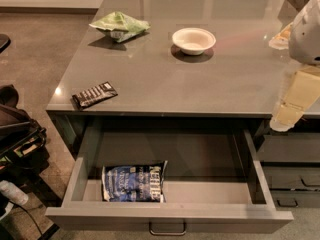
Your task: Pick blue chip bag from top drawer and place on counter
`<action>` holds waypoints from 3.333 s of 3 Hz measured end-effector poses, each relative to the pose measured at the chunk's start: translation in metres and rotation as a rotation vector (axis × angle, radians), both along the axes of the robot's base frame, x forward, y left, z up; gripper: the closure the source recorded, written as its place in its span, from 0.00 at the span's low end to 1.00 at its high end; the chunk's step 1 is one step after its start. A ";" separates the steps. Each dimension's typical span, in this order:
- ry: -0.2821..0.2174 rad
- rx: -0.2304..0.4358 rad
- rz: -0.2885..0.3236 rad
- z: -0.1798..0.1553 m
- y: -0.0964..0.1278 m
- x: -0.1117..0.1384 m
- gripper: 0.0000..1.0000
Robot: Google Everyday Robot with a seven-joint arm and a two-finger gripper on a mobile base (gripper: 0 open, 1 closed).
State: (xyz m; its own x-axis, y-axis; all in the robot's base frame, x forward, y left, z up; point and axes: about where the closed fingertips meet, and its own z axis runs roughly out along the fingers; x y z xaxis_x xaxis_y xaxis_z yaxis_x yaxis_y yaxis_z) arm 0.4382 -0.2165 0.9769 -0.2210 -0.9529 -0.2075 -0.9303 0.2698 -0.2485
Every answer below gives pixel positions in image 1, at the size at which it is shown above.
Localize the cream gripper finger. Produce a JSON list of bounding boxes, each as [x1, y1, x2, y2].
[[269, 66, 320, 132], [269, 23, 292, 50]]

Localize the blue chip bag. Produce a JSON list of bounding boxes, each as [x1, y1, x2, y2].
[[101, 161, 167, 203]]

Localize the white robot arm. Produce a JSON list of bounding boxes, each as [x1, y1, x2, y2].
[[269, 0, 320, 132]]

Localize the open grey top drawer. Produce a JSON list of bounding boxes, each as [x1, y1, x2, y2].
[[46, 118, 293, 233]]

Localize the grey counter cabinet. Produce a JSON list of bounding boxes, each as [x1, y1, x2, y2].
[[45, 0, 320, 158]]

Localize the green chip bag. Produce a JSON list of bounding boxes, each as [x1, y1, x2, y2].
[[89, 11, 150, 43]]

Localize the black bag on floor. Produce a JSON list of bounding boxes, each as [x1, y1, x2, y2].
[[0, 85, 46, 170]]

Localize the grey lower right drawers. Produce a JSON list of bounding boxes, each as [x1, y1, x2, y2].
[[257, 133, 320, 208]]

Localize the white paper bowl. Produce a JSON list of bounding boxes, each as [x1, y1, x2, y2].
[[172, 28, 216, 56]]

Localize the black snack bar wrapper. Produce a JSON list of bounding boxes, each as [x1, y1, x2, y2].
[[72, 82, 118, 109]]

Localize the white bottle on floor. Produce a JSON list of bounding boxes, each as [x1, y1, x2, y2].
[[0, 180, 29, 206]]

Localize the metal drawer handle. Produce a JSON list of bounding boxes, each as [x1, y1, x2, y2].
[[149, 222, 187, 236]]

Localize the black cable on floor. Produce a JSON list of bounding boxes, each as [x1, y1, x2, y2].
[[9, 202, 46, 237]]

